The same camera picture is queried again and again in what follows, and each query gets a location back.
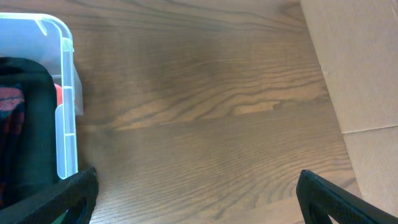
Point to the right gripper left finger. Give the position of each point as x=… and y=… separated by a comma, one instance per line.
x=73, y=198

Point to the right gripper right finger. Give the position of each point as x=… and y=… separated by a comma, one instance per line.
x=322, y=202

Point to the red navy plaid shirt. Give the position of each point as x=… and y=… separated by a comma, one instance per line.
x=12, y=121

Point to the large black garment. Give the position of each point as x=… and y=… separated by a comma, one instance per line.
x=33, y=165

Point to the clear plastic storage bin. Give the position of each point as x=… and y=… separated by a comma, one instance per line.
x=48, y=41

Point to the pink printed t-shirt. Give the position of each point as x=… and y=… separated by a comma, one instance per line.
x=58, y=95

